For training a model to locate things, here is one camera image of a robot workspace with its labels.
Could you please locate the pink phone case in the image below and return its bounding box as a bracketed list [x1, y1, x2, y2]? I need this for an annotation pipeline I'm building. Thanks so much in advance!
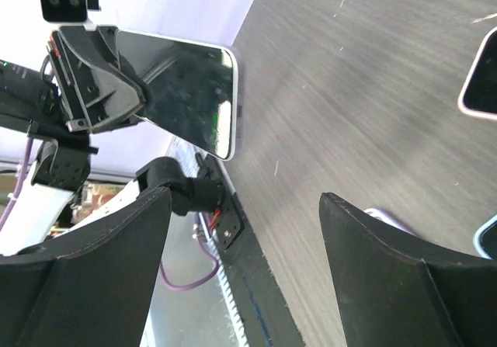
[457, 26, 497, 122]

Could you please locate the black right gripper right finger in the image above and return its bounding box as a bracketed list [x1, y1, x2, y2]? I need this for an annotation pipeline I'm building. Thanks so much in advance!
[319, 193, 496, 347]

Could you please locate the silver edged black smartphone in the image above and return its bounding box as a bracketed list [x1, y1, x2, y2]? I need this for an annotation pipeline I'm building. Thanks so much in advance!
[116, 29, 244, 161]

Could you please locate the light blue phone case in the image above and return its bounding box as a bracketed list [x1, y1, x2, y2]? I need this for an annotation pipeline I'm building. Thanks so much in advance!
[473, 215, 497, 260]

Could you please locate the teal green smartphone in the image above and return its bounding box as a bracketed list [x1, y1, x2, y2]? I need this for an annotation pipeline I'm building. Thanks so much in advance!
[462, 32, 497, 114]

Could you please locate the lavender phone case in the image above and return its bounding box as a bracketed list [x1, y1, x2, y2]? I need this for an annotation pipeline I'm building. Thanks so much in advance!
[364, 207, 418, 237]

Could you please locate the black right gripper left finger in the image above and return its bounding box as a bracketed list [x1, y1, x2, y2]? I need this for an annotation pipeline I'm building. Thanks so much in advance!
[1, 188, 171, 346]

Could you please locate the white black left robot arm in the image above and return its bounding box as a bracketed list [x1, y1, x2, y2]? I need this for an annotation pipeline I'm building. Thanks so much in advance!
[1, 26, 241, 226]

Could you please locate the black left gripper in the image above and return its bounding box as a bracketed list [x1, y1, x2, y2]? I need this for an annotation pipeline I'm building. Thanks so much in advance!
[1, 26, 145, 153]

